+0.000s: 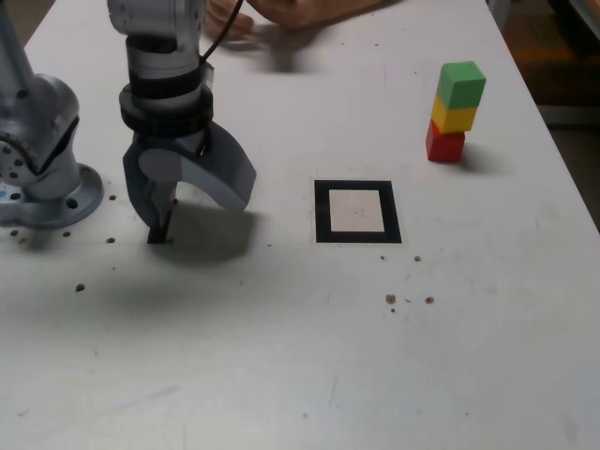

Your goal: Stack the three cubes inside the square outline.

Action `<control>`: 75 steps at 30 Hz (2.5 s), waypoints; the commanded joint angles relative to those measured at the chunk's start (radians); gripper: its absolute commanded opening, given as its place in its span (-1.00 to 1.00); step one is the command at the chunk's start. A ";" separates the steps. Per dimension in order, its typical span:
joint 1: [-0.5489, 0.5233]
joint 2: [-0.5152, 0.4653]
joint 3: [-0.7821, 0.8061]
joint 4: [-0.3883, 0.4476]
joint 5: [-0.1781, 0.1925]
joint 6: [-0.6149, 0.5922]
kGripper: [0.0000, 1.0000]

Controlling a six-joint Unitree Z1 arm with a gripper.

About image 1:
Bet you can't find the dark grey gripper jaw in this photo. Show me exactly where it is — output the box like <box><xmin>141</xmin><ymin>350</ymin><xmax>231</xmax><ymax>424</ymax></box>
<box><xmin>122</xmin><ymin>142</ymin><xmax>178</xmax><ymax>233</ymax></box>

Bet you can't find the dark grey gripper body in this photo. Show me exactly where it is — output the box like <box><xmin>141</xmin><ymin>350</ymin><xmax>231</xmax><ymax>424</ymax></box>
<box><xmin>132</xmin><ymin>127</ymin><xmax>211</xmax><ymax>159</ymax></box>

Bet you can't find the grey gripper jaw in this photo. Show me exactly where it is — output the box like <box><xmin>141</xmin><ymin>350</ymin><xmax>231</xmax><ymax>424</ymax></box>
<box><xmin>137</xmin><ymin>124</ymin><xmax>259</xmax><ymax>213</ymax></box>

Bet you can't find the red cube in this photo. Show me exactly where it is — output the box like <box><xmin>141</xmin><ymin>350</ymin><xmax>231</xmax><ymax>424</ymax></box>
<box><xmin>425</xmin><ymin>119</ymin><xmax>467</xmax><ymax>163</ymax></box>

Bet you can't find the yellow cube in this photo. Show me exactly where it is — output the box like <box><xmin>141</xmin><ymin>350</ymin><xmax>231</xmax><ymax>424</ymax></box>
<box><xmin>430</xmin><ymin>92</ymin><xmax>480</xmax><ymax>134</ymax></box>

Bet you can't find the green cube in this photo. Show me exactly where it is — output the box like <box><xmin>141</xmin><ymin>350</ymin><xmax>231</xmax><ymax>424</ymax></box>
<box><xmin>438</xmin><ymin>60</ymin><xmax>488</xmax><ymax>110</ymax></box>

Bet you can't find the black tape square outline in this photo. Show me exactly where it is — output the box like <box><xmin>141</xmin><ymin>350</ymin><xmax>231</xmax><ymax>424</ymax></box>
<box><xmin>312</xmin><ymin>179</ymin><xmax>404</xmax><ymax>245</ymax></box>

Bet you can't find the person's right hand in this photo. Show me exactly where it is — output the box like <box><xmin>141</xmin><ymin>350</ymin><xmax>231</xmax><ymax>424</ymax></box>
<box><xmin>204</xmin><ymin>0</ymin><xmax>257</xmax><ymax>38</ymax></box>

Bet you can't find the person's left hand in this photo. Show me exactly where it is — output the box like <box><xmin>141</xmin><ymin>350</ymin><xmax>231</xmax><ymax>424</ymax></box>
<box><xmin>247</xmin><ymin>0</ymin><xmax>330</xmax><ymax>31</ymax></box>

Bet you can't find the grey metal beam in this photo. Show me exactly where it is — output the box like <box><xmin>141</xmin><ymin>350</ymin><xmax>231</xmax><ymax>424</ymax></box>
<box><xmin>538</xmin><ymin>103</ymin><xmax>600</xmax><ymax>127</ymax></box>

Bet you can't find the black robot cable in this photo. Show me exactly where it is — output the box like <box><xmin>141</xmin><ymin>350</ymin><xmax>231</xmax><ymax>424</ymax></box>
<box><xmin>198</xmin><ymin>0</ymin><xmax>246</xmax><ymax>65</ymax></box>

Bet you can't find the grey metal post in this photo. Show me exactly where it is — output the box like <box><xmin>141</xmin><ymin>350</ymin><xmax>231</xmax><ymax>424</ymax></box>
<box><xmin>487</xmin><ymin>0</ymin><xmax>511</xmax><ymax>33</ymax></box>

